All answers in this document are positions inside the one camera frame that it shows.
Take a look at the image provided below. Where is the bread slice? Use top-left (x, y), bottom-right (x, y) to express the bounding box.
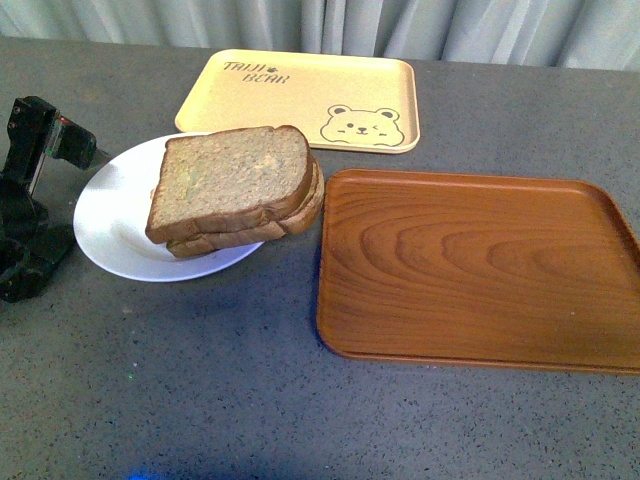
top-left (166, 158), bottom-right (324, 258)
top-left (145, 125), bottom-right (318, 244)

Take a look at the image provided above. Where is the white round plate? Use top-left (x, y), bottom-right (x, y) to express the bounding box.
top-left (73, 134), bottom-right (262, 282)

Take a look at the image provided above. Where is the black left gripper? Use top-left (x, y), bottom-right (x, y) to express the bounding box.
top-left (1, 96), bottom-right (112, 303)

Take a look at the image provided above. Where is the grey curtain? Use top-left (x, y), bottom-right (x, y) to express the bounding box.
top-left (1, 0), bottom-right (639, 71)

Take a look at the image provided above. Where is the yellow bear tray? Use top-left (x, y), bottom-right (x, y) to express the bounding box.
top-left (175, 49), bottom-right (420, 154)

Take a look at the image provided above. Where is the brown wooden tray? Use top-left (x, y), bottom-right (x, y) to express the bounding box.
top-left (317, 169), bottom-right (639, 374)

